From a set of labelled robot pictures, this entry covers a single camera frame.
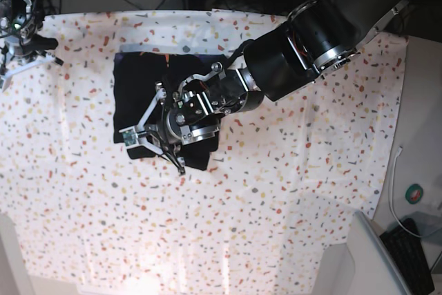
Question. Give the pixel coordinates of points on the black t-shirt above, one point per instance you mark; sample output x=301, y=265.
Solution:
x=134, y=87

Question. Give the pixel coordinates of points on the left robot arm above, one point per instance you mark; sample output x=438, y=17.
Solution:
x=171, y=106

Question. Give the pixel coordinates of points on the terrazzo pattern table cloth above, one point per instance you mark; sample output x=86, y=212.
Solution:
x=282, y=187

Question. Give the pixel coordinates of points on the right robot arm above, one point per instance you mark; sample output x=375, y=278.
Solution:
x=22, y=47

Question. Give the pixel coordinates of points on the green tape roll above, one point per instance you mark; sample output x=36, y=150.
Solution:
x=414, y=194

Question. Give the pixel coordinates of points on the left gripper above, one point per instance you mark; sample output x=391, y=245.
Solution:
x=153, y=137

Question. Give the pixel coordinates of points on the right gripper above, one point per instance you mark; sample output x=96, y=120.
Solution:
x=22, y=65

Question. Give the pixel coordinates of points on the black keyboard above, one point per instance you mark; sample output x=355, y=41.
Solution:
x=407, y=253

